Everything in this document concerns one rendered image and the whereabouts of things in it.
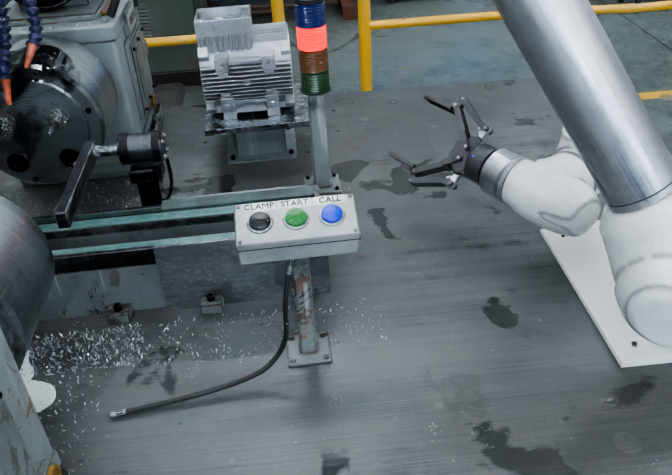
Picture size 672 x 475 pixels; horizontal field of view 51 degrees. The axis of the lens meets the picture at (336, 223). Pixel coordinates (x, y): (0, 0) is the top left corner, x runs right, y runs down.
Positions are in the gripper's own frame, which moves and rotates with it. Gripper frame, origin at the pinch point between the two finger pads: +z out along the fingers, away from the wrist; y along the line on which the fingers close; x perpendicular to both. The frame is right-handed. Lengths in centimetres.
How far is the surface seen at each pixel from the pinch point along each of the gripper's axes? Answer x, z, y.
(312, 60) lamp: 19.4, 15.6, -0.1
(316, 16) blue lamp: 24.5, 15.6, 6.8
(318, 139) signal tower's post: 6.2, 15.1, -12.2
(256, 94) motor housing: 10.6, 34.1, -10.9
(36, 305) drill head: 62, -10, -52
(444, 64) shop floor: -234, 180, 79
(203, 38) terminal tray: 24.0, 42.9, -7.1
